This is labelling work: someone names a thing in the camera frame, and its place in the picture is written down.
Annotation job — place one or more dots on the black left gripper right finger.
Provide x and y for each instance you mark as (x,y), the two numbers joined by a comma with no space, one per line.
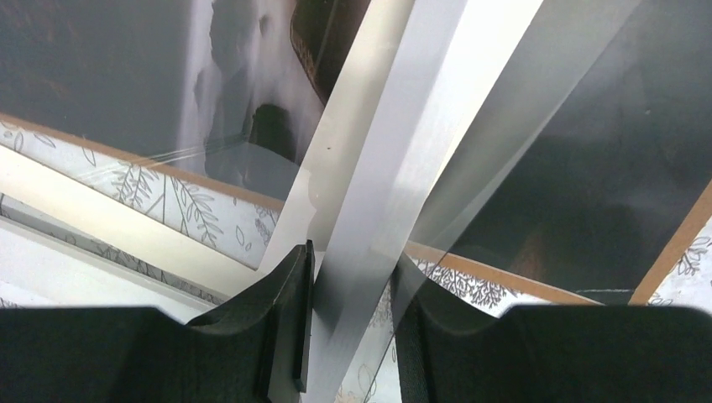
(449,351)

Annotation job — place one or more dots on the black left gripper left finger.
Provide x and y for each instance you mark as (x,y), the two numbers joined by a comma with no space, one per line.
(252,348)

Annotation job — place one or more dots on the sunset landscape photo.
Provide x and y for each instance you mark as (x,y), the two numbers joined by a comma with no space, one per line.
(204,70)

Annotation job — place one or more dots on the white photo mat border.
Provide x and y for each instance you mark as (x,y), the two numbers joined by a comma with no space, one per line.
(416,76)

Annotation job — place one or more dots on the white picture frame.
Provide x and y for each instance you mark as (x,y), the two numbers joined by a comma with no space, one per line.
(98,215)

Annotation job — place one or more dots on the brown frame backing board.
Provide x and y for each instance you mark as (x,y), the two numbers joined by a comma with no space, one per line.
(500,272)

